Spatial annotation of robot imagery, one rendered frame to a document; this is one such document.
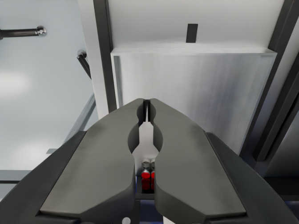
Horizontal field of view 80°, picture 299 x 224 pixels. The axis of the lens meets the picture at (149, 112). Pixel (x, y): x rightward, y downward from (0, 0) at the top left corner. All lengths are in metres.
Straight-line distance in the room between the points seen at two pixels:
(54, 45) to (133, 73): 1.07
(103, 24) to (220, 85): 0.23
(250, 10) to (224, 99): 0.16
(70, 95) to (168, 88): 1.19
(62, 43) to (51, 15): 0.16
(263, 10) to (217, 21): 0.07
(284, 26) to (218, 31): 0.09
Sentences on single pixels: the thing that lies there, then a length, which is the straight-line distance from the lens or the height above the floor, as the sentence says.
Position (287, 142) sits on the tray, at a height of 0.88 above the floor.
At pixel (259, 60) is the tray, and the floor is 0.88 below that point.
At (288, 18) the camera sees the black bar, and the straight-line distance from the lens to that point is 0.36.
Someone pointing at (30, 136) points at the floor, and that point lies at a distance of 1.90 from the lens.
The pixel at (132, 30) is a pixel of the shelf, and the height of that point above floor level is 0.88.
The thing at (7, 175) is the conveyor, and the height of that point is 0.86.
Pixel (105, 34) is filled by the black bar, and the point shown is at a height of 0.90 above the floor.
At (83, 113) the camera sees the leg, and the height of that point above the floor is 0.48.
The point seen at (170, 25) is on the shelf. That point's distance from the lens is 0.33.
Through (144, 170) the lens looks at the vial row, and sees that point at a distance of 0.45.
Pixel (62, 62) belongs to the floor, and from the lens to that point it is 1.39.
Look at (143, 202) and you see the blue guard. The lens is 0.39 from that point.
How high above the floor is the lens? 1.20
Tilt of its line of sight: 57 degrees down
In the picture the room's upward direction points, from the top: 179 degrees counter-clockwise
